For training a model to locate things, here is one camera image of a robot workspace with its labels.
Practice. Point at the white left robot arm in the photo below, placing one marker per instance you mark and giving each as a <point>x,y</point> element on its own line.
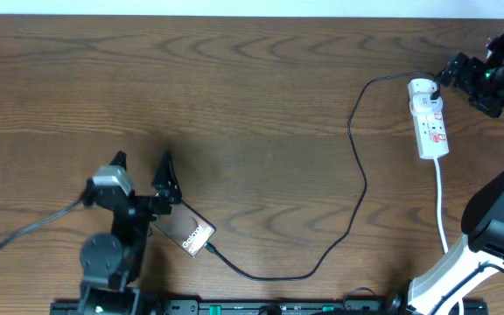
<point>112,261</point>

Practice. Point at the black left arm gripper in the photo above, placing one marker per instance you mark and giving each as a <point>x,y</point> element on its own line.
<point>137,204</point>

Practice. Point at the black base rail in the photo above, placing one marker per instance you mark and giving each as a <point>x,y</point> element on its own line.
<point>192,307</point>

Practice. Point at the white power strip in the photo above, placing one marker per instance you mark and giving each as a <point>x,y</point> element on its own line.
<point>430,132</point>

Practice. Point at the white USB wall charger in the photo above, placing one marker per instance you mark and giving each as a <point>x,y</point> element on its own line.
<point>424,97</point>

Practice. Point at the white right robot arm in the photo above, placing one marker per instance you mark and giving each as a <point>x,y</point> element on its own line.
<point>479,251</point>

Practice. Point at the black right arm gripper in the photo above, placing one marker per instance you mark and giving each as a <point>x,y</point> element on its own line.
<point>473,66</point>

